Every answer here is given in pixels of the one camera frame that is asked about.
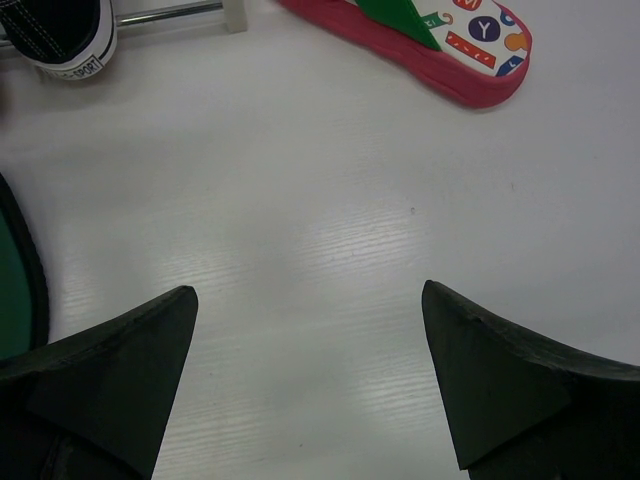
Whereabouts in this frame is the pink patterned flip-flop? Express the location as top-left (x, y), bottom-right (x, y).
top-left (282, 0), bottom-right (533, 109)

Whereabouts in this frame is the black canvas sneaker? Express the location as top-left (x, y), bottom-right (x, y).
top-left (1, 0), bottom-right (117, 81)

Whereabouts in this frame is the right green leather loafer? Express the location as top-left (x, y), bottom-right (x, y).
top-left (1, 180), bottom-right (50, 360)

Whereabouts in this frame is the cream metal shoe rack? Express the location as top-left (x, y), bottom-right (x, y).
top-left (0, 0), bottom-right (249, 49)

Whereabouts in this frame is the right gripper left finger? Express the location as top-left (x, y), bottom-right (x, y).
top-left (1, 286), bottom-right (198, 479)

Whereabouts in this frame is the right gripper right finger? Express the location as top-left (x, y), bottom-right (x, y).
top-left (422, 280), bottom-right (639, 479)

